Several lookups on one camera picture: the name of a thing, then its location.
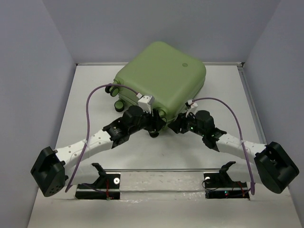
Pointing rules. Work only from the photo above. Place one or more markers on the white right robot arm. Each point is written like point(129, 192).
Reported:
point(275, 168)

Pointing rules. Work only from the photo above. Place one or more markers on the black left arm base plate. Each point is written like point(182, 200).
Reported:
point(105, 187)

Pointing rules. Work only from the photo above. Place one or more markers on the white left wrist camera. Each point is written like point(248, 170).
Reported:
point(145, 102)

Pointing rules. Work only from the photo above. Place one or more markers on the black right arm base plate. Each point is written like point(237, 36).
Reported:
point(219, 186)

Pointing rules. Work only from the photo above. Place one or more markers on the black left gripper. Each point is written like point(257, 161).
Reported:
point(156, 123)

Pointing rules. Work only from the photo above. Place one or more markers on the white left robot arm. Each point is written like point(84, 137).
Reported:
point(56, 168)

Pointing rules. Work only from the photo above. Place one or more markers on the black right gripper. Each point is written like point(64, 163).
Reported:
point(178, 123)

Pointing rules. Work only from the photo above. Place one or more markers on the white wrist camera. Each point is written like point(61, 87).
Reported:
point(191, 107)
point(145, 102)

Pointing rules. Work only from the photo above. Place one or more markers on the green hard-shell suitcase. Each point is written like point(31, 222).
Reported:
point(169, 75)

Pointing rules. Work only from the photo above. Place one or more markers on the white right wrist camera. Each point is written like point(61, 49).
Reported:
point(191, 107)

